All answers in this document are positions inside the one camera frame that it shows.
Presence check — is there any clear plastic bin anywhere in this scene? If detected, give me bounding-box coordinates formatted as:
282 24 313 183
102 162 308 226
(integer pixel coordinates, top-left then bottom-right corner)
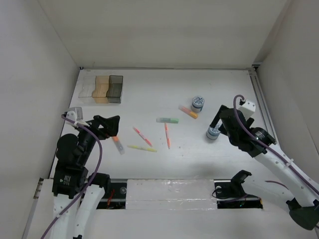
78 76 96 104

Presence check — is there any orange-capped grey highlighter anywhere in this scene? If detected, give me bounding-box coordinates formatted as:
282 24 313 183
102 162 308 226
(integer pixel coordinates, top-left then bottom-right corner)
112 136 125 155

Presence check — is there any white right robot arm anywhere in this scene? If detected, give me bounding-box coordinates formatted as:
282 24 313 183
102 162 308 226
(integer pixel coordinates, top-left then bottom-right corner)
210 105 319 231

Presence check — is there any grey translucent bin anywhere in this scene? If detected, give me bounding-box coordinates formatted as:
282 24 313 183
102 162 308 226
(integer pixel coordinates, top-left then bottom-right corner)
106 75 123 104

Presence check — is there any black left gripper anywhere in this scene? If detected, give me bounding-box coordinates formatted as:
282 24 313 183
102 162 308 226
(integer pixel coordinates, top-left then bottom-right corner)
75 114 119 164

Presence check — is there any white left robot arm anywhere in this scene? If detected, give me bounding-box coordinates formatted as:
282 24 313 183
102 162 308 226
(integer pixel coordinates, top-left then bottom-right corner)
46 113 120 239

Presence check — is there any pink thin pen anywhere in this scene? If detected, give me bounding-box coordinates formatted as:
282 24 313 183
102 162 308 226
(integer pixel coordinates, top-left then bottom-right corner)
133 127 153 147

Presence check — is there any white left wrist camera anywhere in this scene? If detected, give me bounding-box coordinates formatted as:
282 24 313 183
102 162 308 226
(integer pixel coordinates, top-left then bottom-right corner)
62 107 83 125

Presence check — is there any pink yellow-capped highlighter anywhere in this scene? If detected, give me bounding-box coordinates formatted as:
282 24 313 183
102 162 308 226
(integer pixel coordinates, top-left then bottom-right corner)
178 105 198 119

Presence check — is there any aluminium side rail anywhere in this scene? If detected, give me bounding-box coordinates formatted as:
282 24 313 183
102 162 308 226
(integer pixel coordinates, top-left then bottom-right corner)
247 65 279 145

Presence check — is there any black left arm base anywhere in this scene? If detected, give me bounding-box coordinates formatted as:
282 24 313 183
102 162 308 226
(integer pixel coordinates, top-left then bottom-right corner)
97 179 128 210

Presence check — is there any yellow thin pen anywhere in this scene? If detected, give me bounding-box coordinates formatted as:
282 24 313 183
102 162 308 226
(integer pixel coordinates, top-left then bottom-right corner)
127 145 157 152

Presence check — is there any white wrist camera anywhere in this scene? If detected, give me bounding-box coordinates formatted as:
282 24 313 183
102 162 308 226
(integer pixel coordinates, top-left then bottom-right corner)
62 107 83 125
238 100 256 120

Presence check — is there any orange thin pen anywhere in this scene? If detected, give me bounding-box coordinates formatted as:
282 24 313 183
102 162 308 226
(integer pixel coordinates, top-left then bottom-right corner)
164 122 171 149

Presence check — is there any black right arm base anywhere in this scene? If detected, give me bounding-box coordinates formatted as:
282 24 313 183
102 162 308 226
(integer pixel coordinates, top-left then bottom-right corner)
212 170 263 209

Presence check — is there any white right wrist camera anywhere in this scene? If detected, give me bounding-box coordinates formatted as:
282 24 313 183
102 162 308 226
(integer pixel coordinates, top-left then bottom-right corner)
238 100 256 120

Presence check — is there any green-capped highlighter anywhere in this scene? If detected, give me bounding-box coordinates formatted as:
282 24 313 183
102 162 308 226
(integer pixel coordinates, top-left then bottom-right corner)
156 118 179 123

